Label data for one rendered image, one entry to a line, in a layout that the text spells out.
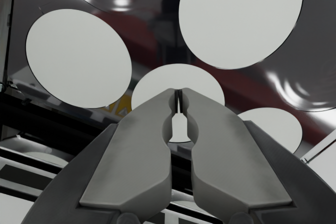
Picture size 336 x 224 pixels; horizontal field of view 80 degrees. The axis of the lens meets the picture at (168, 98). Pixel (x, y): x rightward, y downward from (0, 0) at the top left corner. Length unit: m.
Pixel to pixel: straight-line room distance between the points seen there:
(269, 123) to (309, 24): 0.11
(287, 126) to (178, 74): 0.14
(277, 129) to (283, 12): 0.13
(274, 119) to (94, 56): 0.20
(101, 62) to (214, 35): 0.11
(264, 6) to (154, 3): 0.09
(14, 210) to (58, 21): 0.17
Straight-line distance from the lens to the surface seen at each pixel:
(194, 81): 0.21
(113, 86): 0.22
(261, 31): 0.20
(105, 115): 0.24
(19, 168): 0.25
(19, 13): 0.23
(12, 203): 0.24
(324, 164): 0.48
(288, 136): 0.28
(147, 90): 0.21
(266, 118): 0.25
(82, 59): 0.21
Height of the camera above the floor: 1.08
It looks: 59 degrees down
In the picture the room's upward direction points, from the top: 177 degrees counter-clockwise
